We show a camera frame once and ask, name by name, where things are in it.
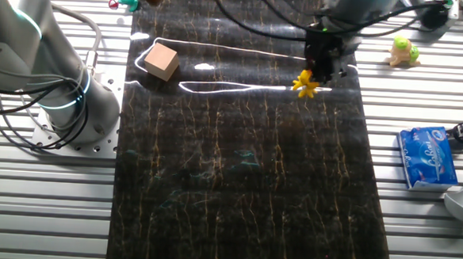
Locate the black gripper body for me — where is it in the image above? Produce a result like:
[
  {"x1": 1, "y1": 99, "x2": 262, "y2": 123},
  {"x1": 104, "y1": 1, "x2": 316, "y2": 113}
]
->
[{"x1": 302, "y1": 24, "x2": 352, "y2": 69}]

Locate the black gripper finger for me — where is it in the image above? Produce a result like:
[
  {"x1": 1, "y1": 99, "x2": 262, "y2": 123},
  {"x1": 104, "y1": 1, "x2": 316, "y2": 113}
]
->
[
  {"x1": 323, "y1": 59, "x2": 349, "y2": 86},
  {"x1": 306, "y1": 61, "x2": 327, "y2": 82}
]

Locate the yellow octopus toy pink hat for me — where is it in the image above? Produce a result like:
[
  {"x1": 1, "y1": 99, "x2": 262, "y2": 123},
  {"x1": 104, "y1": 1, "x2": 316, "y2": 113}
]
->
[{"x1": 290, "y1": 67, "x2": 322, "y2": 100}]

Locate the green beige turtle toy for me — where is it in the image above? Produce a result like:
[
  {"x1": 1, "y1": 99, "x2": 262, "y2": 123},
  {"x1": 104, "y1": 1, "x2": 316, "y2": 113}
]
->
[{"x1": 388, "y1": 33, "x2": 423, "y2": 70}]

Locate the clear plastic sheet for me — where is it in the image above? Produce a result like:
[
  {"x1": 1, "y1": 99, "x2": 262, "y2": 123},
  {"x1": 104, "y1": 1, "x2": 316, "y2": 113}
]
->
[{"x1": 132, "y1": 36, "x2": 361, "y2": 104}]

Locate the blue tissue pack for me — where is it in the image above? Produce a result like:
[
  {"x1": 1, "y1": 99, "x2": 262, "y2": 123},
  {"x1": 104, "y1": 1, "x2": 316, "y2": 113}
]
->
[{"x1": 393, "y1": 123, "x2": 463, "y2": 194}]

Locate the black marble pattern mat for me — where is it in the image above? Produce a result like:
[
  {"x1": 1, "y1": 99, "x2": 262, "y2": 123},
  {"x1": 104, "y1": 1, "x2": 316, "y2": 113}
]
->
[{"x1": 105, "y1": 0, "x2": 408, "y2": 259}]

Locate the grey button box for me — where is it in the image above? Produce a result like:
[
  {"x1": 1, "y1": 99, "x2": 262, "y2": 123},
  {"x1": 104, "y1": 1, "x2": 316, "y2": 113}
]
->
[{"x1": 439, "y1": 0, "x2": 462, "y2": 23}]

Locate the wooden cube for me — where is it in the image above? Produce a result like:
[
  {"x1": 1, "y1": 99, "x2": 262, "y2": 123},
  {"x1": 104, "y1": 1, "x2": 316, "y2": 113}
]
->
[{"x1": 142, "y1": 41, "x2": 182, "y2": 83}]

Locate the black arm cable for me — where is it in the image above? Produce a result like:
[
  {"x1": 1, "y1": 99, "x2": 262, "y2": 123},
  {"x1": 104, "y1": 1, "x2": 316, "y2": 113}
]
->
[{"x1": 206, "y1": 0, "x2": 450, "y2": 49}]

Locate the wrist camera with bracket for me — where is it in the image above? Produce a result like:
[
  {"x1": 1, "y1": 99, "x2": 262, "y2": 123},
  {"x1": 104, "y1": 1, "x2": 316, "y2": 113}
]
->
[{"x1": 418, "y1": 1, "x2": 450, "y2": 32}]

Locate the perforated robot base plate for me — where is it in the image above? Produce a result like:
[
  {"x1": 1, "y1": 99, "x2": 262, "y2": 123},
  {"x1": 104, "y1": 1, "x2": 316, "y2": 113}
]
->
[{"x1": 29, "y1": 59, "x2": 127, "y2": 160}]

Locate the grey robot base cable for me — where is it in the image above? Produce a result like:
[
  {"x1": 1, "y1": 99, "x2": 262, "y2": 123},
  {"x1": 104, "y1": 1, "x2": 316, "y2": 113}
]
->
[{"x1": 45, "y1": 2, "x2": 105, "y2": 77}]

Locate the black base cable bundle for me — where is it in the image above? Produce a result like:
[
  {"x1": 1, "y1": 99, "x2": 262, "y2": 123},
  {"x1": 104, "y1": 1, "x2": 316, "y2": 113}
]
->
[{"x1": 0, "y1": 71, "x2": 93, "y2": 154}]

